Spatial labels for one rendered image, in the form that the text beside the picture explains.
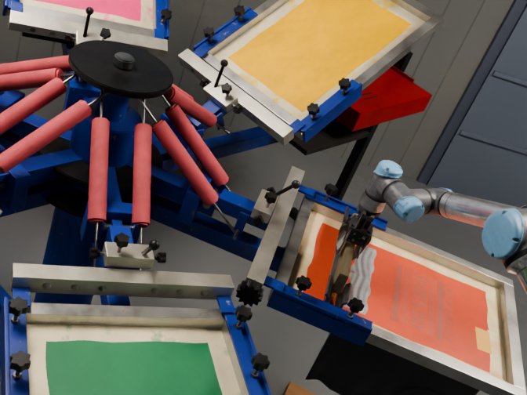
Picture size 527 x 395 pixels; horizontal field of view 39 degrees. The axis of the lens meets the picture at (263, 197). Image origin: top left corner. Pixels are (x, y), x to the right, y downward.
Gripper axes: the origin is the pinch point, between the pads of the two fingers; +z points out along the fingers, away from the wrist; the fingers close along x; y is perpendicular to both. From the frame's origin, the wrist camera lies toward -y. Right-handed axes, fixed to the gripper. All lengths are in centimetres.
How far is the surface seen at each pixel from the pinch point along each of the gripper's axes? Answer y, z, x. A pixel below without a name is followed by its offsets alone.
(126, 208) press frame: 28, -3, -65
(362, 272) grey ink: -1.9, 5.8, 8.0
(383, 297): 5.7, 6.2, 16.3
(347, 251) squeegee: 5.8, -4.3, -0.4
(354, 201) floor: -211, 102, 21
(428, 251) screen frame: -25.4, 3.0, 29.0
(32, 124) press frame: 2, 0, -107
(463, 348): 14.0, 6.2, 43.3
